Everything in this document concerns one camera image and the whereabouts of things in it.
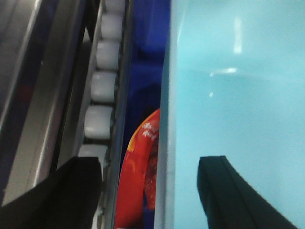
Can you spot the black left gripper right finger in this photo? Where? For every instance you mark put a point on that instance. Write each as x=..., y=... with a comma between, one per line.
x=233, y=195

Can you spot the red snack package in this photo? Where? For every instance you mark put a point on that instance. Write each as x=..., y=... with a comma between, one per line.
x=135, y=205

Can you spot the dark blue bin lower centre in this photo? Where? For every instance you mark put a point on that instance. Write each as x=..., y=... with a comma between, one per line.
x=151, y=27

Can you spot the light blue plastic bin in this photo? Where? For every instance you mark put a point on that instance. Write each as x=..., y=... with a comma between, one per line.
x=233, y=86

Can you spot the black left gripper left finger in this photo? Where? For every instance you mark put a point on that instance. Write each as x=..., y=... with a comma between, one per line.
x=67, y=199

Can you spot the white roller track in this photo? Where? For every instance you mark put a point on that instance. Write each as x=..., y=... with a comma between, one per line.
x=101, y=120

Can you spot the stainless steel shelf rail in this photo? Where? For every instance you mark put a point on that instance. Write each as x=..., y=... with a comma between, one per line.
x=44, y=53

